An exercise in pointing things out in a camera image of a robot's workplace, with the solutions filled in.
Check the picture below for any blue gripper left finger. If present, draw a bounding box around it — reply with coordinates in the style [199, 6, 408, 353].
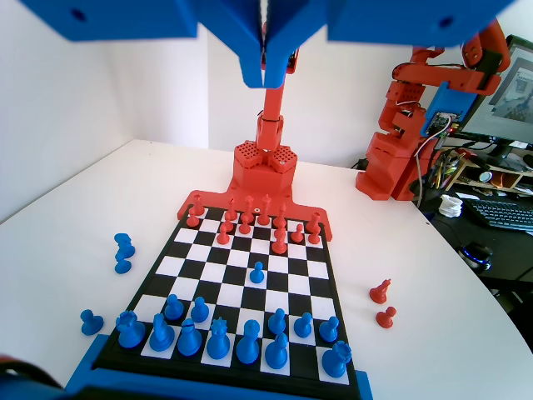
[182, 0, 267, 89]

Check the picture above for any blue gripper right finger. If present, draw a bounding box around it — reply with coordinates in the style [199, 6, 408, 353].
[265, 0, 346, 89]

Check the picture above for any blue chess bishop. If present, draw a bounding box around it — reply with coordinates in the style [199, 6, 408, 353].
[264, 332, 291, 371]
[177, 318, 204, 358]

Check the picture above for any red chess king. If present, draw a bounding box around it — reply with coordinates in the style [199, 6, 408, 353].
[258, 194, 274, 227]

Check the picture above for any blue chess rook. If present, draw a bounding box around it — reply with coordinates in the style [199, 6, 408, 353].
[116, 310, 147, 350]
[321, 340, 354, 380]

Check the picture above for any row of blue chess pieces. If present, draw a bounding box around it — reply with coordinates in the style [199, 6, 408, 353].
[62, 332, 372, 400]

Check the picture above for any blue controller board case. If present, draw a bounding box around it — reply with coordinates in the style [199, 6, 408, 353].
[420, 80, 480, 138]

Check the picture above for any black computer monitor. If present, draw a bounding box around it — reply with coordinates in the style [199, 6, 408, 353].
[449, 35, 533, 158]

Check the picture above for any white ribbed roll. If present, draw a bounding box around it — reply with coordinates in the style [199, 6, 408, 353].
[440, 195, 464, 218]

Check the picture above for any black and white chessboard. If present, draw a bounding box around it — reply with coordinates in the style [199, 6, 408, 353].
[91, 203, 362, 398]

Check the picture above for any wooden desk organizer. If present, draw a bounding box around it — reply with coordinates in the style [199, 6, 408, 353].
[441, 145, 533, 193]

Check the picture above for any black keyboard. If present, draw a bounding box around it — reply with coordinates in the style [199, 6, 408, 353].
[461, 198, 533, 231]

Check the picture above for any black computer mouse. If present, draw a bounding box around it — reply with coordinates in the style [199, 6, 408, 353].
[456, 242, 496, 274]

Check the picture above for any grey cable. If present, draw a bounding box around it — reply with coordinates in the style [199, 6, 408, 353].
[410, 132, 445, 209]

